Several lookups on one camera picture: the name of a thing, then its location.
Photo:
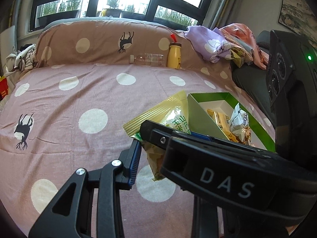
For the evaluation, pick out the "pink polka-dot bed sheet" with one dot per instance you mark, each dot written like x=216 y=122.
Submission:
x=62 y=118

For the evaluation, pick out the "white silver snack packet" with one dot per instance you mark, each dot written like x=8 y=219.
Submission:
x=239 y=122

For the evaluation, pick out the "black window frame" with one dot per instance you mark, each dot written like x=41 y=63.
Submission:
x=176 y=14

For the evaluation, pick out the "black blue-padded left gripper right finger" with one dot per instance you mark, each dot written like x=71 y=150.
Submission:
x=205 y=214

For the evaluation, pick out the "white striped clothing pile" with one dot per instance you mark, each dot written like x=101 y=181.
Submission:
x=20 y=60

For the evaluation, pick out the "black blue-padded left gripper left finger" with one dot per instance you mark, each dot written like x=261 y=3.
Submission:
x=69 y=212

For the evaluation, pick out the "red yellow paper bag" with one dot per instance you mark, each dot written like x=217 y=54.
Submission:
x=4 y=89

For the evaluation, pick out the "yellow-green snack bag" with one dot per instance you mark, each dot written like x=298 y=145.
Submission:
x=173 y=112

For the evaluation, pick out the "brown polka-dot pillow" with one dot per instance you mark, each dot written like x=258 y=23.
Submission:
x=108 y=42

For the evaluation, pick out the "person hand holding gripper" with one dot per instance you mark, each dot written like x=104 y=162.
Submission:
x=292 y=230

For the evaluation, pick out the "purple cloth bundle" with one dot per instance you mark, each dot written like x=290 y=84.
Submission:
x=210 y=44

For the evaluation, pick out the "framed wall painting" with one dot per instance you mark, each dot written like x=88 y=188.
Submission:
x=297 y=16

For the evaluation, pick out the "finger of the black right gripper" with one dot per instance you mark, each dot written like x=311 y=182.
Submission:
x=158 y=134

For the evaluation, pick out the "orange snack bag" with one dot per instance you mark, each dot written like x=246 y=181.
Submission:
x=222 y=122

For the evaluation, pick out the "clear plastic water bottle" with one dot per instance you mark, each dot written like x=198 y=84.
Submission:
x=147 y=59

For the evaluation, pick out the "green cardboard box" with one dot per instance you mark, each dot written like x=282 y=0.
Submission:
x=223 y=102

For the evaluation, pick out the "yellow drink bottle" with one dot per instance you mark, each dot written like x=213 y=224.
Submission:
x=174 y=55

